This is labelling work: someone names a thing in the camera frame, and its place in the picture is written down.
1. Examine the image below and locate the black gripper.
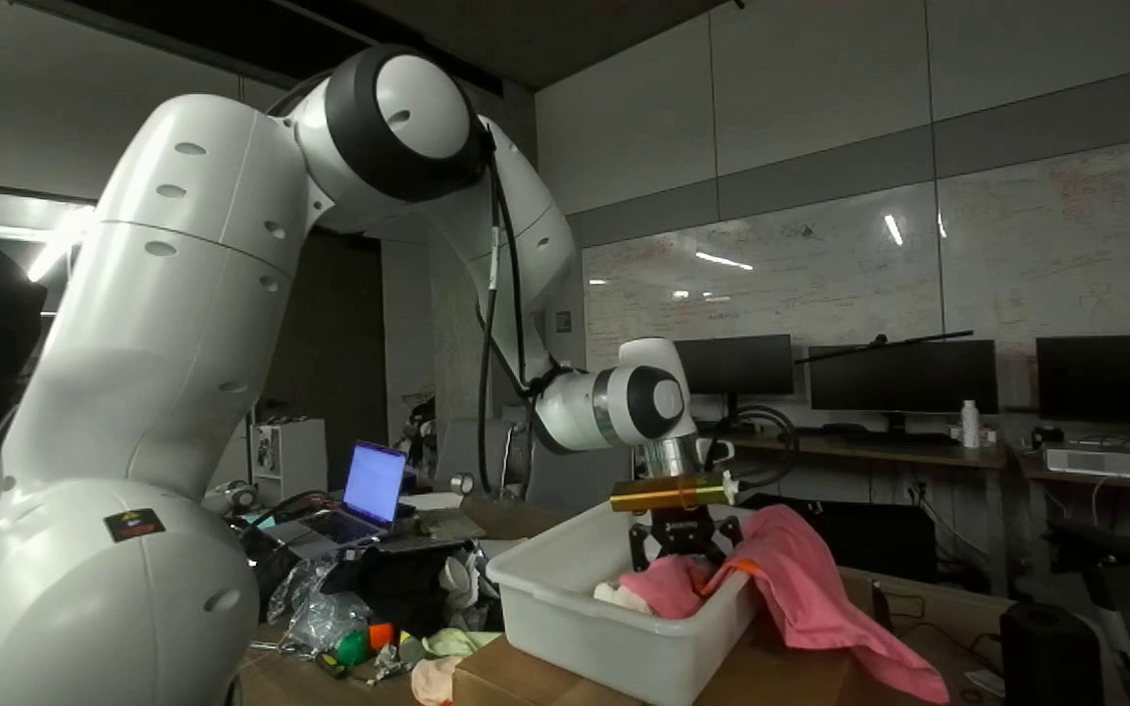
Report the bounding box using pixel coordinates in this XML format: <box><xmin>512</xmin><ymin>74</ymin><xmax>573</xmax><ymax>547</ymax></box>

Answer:
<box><xmin>622</xmin><ymin>512</ymin><xmax>745</xmax><ymax>574</ymax></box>

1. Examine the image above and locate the pink cloth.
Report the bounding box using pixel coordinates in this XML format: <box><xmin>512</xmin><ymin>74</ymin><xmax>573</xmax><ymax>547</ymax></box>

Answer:
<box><xmin>614</xmin><ymin>502</ymin><xmax>952</xmax><ymax>706</ymax></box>

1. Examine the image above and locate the peach cloth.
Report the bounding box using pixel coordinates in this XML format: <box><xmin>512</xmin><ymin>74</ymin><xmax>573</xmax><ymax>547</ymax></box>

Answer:
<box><xmin>405</xmin><ymin>650</ymin><xmax>464</xmax><ymax>706</ymax></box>

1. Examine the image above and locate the small white cloth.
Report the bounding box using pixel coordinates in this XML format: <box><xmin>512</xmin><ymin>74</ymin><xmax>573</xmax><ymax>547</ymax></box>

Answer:
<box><xmin>590</xmin><ymin>576</ymin><xmax>655</xmax><ymax>617</ymax></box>

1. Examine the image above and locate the white plastic bin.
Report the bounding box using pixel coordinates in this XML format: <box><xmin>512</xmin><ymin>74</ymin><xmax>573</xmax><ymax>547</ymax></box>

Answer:
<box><xmin>481</xmin><ymin>499</ymin><xmax>760</xmax><ymax>706</ymax></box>

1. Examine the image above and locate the black computer monitor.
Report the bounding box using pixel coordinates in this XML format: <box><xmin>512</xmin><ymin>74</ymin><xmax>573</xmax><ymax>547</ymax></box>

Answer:
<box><xmin>1033</xmin><ymin>334</ymin><xmax>1130</xmax><ymax>423</ymax></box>
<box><xmin>807</xmin><ymin>338</ymin><xmax>1004</xmax><ymax>420</ymax></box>
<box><xmin>672</xmin><ymin>330</ymin><xmax>800</xmax><ymax>399</ymax></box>

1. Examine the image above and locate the wooden office desk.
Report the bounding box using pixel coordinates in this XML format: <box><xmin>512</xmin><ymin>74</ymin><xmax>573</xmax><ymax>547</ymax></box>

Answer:
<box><xmin>727</xmin><ymin>431</ymin><xmax>1012</xmax><ymax>591</ymax></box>
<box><xmin>1008</xmin><ymin>446</ymin><xmax>1130</xmax><ymax>502</ymax></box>

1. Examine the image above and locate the white bottle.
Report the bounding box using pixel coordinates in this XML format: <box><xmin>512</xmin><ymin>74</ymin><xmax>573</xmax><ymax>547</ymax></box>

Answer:
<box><xmin>956</xmin><ymin>397</ymin><xmax>983</xmax><ymax>454</ymax></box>

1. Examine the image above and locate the open laptop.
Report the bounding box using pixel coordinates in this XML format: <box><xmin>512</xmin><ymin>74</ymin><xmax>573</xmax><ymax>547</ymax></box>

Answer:
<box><xmin>277</xmin><ymin>440</ymin><xmax>416</xmax><ymax>547</ymax></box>

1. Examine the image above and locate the small green object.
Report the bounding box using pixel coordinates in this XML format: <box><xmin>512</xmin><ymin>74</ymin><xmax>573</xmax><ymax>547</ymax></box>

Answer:
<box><xmin>333</xmin><ymin>628</ymin><xmax>372</xmax><ymax>672</ymax></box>

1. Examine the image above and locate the clear plastic bag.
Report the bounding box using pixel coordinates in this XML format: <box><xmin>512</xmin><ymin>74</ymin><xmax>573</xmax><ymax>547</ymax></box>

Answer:
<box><xmin>277</xmin><ymin>583</ymin><xmax>372</xmax><ymax>659</ymax></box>

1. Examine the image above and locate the black cylindrical bin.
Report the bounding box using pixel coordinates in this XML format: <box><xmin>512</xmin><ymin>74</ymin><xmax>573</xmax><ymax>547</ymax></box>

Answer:
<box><xmin>996</xmin><ymin>598</ymin><xmax>1108</xmax><ymax>706</ymax></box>

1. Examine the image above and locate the white desktop device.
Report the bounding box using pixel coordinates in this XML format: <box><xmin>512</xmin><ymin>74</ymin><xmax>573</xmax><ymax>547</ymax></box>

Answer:
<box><xmin>1040</xmin><ymin>445</ymin><xmax>1130</xmax><ymax>484</ymax></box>

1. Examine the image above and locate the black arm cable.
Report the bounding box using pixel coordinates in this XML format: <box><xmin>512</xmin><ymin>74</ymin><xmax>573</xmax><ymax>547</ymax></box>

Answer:
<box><xmin>476</xmin><ymin>153</ymin><xmax>532</xmax><ymax>499</ymax></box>

